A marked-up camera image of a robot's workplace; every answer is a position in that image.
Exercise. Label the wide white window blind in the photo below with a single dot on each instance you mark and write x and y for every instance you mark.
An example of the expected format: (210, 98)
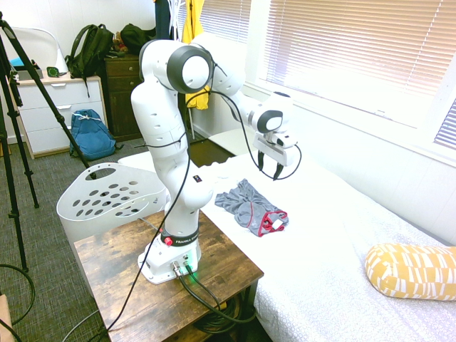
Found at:
(356, 42)

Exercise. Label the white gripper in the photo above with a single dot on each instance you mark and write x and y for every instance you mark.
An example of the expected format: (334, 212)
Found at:
(276, 151)

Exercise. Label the dark wooden dresser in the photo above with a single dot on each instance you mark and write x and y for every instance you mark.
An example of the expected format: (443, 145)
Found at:
(123, 99)

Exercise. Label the black camera tripod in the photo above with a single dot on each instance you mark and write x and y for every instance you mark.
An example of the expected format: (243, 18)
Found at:
(14, 117)

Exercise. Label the blue backpack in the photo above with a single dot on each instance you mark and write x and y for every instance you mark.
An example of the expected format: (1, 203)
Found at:
(92, 137)

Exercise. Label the small green gadget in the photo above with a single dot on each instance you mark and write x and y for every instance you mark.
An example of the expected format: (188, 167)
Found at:
(52, 72)

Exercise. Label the grey box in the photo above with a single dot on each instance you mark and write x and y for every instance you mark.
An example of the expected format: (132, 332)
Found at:
(28, 75)

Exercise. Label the black bag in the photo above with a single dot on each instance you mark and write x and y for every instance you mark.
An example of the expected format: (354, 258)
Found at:
(137, 35)

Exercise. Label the white perforated laundry basket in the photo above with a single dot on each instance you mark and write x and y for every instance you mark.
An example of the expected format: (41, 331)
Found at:
(144, 178)

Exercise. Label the yellow jacket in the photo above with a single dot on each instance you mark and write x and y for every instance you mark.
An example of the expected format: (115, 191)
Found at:
(192, 21)

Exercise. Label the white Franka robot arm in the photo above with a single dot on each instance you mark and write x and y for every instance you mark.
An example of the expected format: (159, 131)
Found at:
(160, 117)

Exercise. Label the yellow patterned bolster pillow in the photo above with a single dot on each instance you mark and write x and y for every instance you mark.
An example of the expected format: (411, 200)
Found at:
(409, 270)

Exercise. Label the dark green backpack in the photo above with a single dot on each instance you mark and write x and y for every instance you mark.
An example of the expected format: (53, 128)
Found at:
(90, 50)

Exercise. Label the dark hanging garment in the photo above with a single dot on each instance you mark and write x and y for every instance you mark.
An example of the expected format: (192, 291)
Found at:
(163, 18)

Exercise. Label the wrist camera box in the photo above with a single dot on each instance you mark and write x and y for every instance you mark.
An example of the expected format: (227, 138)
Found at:
(286, 139)

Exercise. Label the brown stuffed toy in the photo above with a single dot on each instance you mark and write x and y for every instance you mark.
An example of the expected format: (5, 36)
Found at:
(118, 44)

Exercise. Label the grey shirt with red trim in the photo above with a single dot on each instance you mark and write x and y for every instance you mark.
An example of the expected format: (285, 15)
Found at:
(249, 210)

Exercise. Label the narrow white window blind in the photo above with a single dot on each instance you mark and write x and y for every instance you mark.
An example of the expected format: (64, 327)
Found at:
(224, 18)

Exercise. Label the white desk lamp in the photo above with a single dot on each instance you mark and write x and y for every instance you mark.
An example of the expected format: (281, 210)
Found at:
(58, 53)

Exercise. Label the white drawer dresser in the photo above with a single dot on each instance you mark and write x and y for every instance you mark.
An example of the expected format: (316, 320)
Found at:
(53, 117)

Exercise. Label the bed with white quilt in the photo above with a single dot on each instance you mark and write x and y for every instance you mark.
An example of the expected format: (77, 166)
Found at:
(320, 231)

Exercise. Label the rustic wooden side table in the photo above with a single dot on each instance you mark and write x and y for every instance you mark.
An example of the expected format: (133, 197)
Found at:
(117, 270)

